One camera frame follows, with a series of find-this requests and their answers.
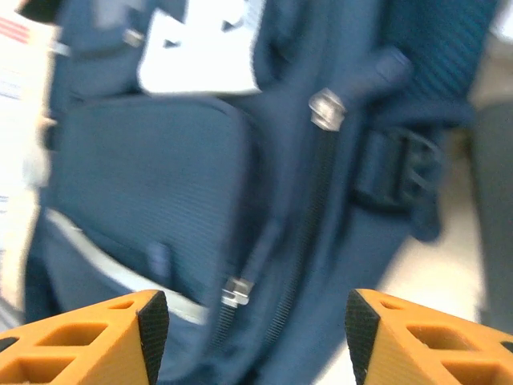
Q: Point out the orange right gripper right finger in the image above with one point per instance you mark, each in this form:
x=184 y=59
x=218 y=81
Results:
x=421 y=349

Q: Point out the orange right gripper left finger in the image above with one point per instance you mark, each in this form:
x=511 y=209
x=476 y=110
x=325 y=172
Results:
x=92 y=349

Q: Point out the navy blue student backpack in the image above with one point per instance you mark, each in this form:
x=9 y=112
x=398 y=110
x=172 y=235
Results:
x=160 y=168

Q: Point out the brown and black book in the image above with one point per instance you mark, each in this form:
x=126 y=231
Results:
x=20 y=120

